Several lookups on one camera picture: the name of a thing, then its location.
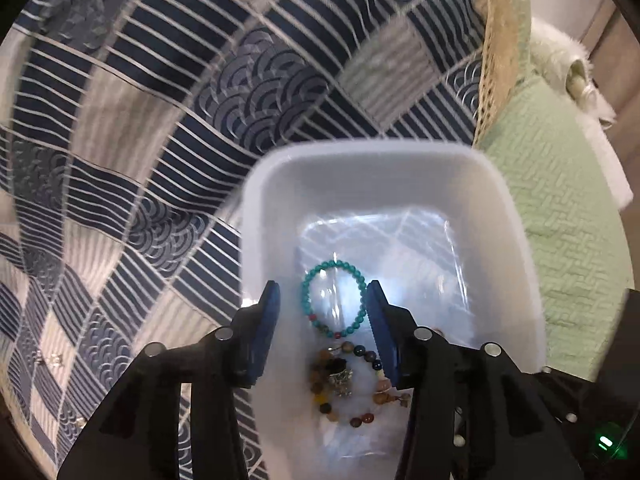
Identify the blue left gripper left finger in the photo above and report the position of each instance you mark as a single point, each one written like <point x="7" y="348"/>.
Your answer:
<point x="261" y="324"/>

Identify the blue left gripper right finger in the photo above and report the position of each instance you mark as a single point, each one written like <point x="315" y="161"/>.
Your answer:
<point x="382" y="318"/>

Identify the white plastic tray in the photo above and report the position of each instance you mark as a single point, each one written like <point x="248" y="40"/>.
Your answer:
<point x="433" y="223"/>

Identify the green textured quilt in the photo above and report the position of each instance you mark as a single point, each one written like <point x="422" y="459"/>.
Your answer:
<point x="571" y="222"/>

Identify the blue white patchwork cloth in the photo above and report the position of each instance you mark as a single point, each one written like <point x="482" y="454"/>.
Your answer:
<point x="127" y="130"/>

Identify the white fluffy plush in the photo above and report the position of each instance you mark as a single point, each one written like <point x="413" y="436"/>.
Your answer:
<point x="564" y="63"/>

